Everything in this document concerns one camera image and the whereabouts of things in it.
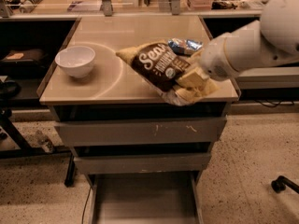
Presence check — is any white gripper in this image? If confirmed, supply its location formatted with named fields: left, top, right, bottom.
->
left=176, top=33, right=239, bottom=88

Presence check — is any brown chip bag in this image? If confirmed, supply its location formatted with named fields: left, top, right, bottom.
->
left=116, top=40, right=219, bottom=106

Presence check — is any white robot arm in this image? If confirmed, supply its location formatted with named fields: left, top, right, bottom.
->
left=187, top=0, right=299, bottom=81

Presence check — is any top drawer front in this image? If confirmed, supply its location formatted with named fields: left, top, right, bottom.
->
left=54, top=117, right=226, bottom=147

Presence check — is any middle drawer front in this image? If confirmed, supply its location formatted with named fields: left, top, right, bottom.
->
left=74, top=153, right=211, bottom=175

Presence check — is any grey drawer cabinet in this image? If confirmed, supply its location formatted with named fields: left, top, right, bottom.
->
left=36, top=14, right=242, bottom=224

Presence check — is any open bottom drawer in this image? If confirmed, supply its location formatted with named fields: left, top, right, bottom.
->
left=88, top=172, right=204, bottom=224

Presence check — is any blue snack packet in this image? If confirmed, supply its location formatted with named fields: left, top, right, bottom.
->
left=168, top=38, right=203, bottom=56

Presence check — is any white bowl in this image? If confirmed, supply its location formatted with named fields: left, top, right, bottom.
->
left=55, top=46, right=95, bottom=78

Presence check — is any black chair caster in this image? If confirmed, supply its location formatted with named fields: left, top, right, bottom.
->
left=271, top=175, right=299, bottom=194

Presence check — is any black floor cable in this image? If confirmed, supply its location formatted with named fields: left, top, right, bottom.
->
left=80, top=185, right=93, bottom=224

